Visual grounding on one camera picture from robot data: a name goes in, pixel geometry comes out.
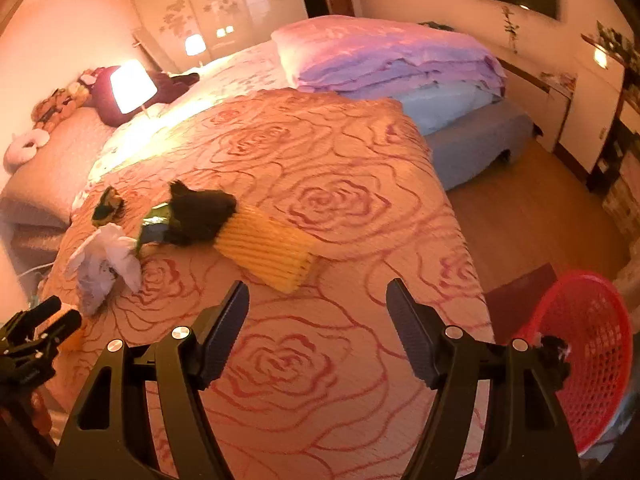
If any white tissue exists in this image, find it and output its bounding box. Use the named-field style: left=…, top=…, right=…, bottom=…
left=65, top=223, right=142, bottom=316

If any green pea snack bag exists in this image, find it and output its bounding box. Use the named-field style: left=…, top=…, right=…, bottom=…
left=136, top=203, right=171, bottom=252

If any grey bed base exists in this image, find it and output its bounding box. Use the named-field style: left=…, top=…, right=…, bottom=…
left=396, top=81, right=534, bottom=191

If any white vanity desk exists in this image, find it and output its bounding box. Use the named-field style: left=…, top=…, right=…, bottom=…
left=556, top=19, right=640, bottom=241

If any red plastic mesh basket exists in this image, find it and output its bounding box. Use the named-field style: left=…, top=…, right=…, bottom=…
left=515, top=271, right=634, bottom=454

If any white low cabinet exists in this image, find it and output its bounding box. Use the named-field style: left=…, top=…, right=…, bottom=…
left=496, top=51, right=573, bottom=153

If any dark wrapper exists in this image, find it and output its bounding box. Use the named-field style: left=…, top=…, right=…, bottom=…
left=164, top=180, right=238, bottom=246

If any glowing white table lamp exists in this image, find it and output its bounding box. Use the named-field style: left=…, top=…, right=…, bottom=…
left=110, top=60, right=158, bottom=114

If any yellow foam fruit net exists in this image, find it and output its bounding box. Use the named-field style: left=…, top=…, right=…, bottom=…
left=214, top=205, right=316, bottom=294

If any flower stem decoration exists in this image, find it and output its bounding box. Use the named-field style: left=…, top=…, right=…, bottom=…
left=502, top=6, right=520, bottom=54

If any beige bed pillow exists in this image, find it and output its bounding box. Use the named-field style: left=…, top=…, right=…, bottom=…
left=1, top=107, right=115, bottom=229

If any folded purple pink quilt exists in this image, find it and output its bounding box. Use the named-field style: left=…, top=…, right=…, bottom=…
left=271, top=15, right=506, bottom=99

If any orange plush toy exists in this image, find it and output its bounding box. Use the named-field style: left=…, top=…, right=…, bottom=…
left=30, top=67, right=103, bottom=133

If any dark maroon plush toy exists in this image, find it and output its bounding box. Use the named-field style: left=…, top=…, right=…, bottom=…
left=90, top=65, right=200, bottom=128

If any pink neck pillow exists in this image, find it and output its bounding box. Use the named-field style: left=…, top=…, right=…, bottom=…
left=4, top=129, right=50, bottom=168

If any floral sliding wardrobe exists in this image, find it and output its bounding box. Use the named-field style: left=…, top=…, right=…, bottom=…
left=131, top=0, right=307, bottom=72

